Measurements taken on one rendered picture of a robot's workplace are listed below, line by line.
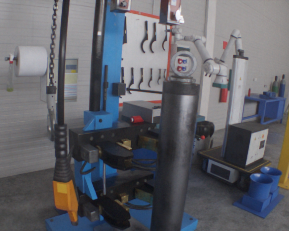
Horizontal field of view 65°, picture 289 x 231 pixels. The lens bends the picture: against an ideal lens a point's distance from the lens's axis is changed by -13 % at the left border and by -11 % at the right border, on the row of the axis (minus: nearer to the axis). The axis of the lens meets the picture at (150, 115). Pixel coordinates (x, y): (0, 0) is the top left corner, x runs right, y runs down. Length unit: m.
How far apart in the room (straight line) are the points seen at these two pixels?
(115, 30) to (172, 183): 1.23
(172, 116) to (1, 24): 2.52
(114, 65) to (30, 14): 1.73
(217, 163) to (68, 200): 2.88
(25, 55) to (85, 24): 1.74
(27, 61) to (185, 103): 1.32
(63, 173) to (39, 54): 1.45
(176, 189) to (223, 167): 2.06
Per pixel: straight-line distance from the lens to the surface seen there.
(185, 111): 1.39
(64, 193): 0.91
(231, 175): 3.51
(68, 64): 2.30
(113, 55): 2.03
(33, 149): 3.63
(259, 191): 3.06
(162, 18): 1.82
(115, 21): 2.05
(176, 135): 1.41
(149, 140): 1.96
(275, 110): 8.35
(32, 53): 2.17
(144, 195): 2.15
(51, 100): 0.95
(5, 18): 3.35
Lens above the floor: 1.58
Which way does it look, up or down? 12 degrees down
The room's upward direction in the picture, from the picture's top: 4 degrees clockwise
